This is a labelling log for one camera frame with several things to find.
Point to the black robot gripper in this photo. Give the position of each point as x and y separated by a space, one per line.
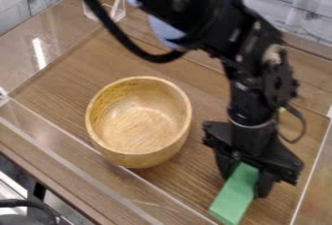
255 147

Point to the green rectangular block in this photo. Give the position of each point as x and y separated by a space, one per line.
235 195

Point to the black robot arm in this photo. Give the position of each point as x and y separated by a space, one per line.
237 36

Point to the brown wooden bowl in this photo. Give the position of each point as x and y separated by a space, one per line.
138 121

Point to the red plush strawberry toy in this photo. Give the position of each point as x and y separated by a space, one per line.
281 110

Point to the clear acrylic tray walls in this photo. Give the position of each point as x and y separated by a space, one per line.
57 59

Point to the black stand at corner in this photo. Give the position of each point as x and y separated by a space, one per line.
23 206

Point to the clear acrylic corner bracket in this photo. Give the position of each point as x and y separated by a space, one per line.
115 11

